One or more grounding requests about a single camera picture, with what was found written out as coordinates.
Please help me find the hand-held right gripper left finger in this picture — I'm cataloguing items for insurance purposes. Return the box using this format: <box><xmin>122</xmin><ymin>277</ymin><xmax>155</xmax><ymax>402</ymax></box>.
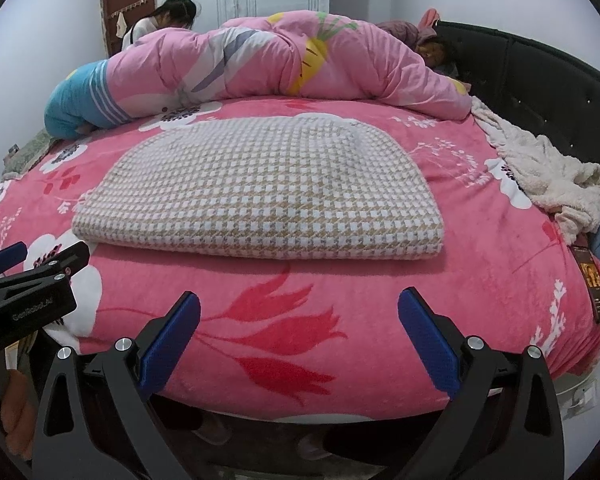
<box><xmin>31</xmin><ymin>290</ymin><xmax>202</xmax><ymax>480</ymax></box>

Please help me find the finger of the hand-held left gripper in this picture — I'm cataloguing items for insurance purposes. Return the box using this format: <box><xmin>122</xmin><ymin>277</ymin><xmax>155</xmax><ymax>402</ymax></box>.
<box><xmin>0</xmin><ymin>241</ymin><xmax>92</xmax><ymax>288</ymax></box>
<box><xmin>0</xmin><ymin>241</ymin><xmax>29</xmax><ymax>282</ymax></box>

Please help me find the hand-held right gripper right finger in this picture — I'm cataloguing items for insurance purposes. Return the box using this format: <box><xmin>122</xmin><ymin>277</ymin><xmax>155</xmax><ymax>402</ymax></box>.
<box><xmin>397</xmin><ymin>287</ymin><xmax>566</xmax><ymax>480</ymax></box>

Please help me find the beige houndstooth coat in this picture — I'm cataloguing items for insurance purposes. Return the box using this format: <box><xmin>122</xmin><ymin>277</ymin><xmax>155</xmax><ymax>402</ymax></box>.
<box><xmin>71</xmin><ymin>114</ymin><xmax>446</xmax><ymax>262</ymax></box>

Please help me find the person's left hand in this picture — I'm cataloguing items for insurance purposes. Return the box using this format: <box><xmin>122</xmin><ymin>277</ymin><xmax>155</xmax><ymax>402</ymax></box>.
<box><xmin>0</xmin><ymin>367</ymin><xmax>37</xmax><ymax>461</ymax></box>

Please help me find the grey-green patterned cloth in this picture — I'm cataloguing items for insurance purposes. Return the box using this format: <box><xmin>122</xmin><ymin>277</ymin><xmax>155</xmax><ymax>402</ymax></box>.
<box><xmin>2</xmin><ymin>127</ymin><xmax>58</xmax><ymax>178</ymax></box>

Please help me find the pink floral bed blanket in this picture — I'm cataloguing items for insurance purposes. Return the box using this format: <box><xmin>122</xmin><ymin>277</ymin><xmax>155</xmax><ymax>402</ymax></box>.
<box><xmin>0</xmin><ymin>95</ymin><xmax>600</xmax><ymax>421</ymax></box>

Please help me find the brown label tag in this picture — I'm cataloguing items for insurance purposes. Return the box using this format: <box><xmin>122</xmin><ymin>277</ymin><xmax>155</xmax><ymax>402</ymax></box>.
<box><xmin>570</xmin><ymin>245</ymin><xmax>600</xmax><ymax>323</ymax></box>

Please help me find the cream fleece blanket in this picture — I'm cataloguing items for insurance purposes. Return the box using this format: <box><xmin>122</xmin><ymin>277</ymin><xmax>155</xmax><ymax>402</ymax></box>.
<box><xmin>470</xmin><ymin>96</ymin><xmax>600</xmax><ymax>246</ymax></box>

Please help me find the black padded headboard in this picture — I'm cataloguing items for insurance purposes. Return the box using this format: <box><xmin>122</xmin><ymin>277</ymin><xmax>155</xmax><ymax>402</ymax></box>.
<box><xmin>437</xmin><ymin>20</ymin><xmax>600</xmax><ymax>211</ymax></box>

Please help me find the pink and blue quilt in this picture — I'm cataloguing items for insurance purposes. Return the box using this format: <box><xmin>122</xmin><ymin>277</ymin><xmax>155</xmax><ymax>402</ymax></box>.
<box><xmin>44</xmin><ymin>10</ymin><xmax>473</xmax><ymax>141</ymax></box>

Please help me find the white wall socket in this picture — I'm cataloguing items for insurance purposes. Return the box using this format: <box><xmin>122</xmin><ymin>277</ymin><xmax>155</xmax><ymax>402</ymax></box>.
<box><xmin>560</xmin><ymin>377</ymin><xmax>598</xmax><ymax>418</ymax></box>

